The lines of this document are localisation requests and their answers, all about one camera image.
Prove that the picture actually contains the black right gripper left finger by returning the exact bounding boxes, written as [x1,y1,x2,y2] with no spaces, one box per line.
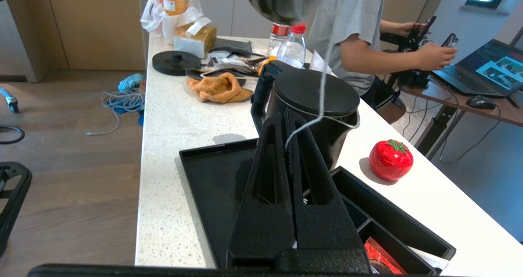
[227,113,295,269]

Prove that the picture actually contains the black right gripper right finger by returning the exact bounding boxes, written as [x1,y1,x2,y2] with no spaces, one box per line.
[285,109,371,270]

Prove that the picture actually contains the black electric kettle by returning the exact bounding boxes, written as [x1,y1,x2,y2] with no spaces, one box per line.
[250,60,361,171]

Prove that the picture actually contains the clear water bottle red cap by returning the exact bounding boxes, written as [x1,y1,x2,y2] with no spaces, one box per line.
[268,23,291,57]

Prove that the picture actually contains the black compartment organizer box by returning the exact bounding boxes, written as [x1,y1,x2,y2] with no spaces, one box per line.
[302,166,457,275]

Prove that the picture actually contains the red instant coffee sachet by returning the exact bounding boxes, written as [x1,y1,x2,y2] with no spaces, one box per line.
[364,237,407,275]

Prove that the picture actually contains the black rectangular serving tray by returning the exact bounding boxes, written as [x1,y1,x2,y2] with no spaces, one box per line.
[179,138,340,269]

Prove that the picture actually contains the red strawberry shaped ornament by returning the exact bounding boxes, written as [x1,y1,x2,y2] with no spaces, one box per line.
[369,139,414,181]

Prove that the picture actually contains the orange oval toy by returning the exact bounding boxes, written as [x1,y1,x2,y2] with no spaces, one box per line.
[258,56,276,75]

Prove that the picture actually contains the clear water bottle red label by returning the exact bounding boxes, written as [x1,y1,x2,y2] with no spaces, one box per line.
[277,23,307,69]

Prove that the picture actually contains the black round kettle base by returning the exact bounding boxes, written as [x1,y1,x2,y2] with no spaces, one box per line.
[152,50,201,76]

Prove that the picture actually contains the black computer mouse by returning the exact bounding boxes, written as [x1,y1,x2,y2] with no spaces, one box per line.
[467,95,497,110]

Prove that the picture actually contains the brown cardboard box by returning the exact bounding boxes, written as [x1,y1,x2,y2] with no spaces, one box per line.
[173,22,217,58]

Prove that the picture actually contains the man in grey shirt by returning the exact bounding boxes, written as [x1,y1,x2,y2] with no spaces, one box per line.
[304,0,458,124]

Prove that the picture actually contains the brown wooden desk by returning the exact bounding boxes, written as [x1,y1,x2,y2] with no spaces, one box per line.
[398,77,523,159]

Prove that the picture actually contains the black open laptop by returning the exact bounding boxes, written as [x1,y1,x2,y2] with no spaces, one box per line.
[431,39,523,98]

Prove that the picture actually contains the white plastic bag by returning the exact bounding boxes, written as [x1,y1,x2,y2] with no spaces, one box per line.
[140,0,212,45]

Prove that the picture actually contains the wooden cabinet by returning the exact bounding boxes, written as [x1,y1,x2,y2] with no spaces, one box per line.
[0,0,150,83]

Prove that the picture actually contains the blue white cable bundle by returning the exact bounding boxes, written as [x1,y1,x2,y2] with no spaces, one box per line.
[86,74,145,136]

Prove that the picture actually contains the black base frame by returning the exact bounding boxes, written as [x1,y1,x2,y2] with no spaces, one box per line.
[0,162,32,257]

